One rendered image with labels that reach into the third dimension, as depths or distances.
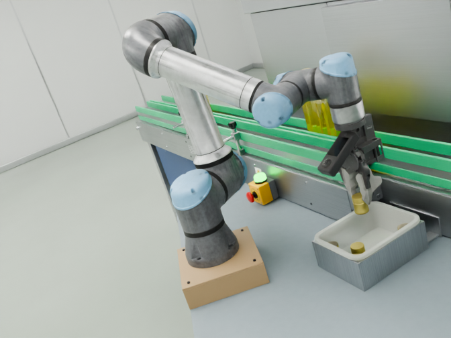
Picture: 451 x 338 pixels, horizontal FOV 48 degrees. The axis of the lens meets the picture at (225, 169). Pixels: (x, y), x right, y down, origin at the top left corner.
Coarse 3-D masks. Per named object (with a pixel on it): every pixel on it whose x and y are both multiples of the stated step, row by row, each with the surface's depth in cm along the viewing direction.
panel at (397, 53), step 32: (384, 0) 136; (416, 0) 127; (448, 0) 119; (352, 32) 151; (384, 32) 141; (416, 32) 131; (448, 32) 123; (384, 64) 146; (416, 64) 136; (448, 64) 127; (384, 96) 151; (416, 96) 140; (448, 96) 131
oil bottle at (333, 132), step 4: (324, 100) 153; (324, 104) 153; (328, 104) 152; (328, 108) 152; (328, 112) 153; (328, 116) 154; (328, 120) 155; (332, 124) 154; (332, 128) 155; (332, 132) 156; (336, 132) 154; (336, 136) 155
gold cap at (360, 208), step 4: (360, 192) 124; (352, 196) 124; (356, 196) 123; (360, 196) 123; (352, 200) 123; (356, 200) 122; (360, 200) 122; (356, 204) 123; (360, 204) 122; (364, 204) 123; (356, 208) 123; (360, 208) 123; (364, 208) 123; (368, 208) 124; (356, 212) 124; (360, 212) 123; (364, 212) 123
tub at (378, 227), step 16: (384, 208) 133; (336, 224) 132; (352, 224) 134; (368, 224) 137; (384, 224) 135; (400, 224) 130; (416, 224) 122; (320, 240) 127; (336, 240) 132; (352, 240) 135; (368, 240) 133; (384, 240) 119; (352, 256) 116
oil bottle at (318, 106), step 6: (312, 102) 157; (318, 102) 155; (312, 108) 159; (318, 108) 156; (324, 108) 155; (318, 114) 157; (324, 114) 155; (318, 120) 159; (324, 120) 156; (318, 126) 160; (324, 126) 157; (318, 132) 162; (324, 132) 159; (330, 132) 158
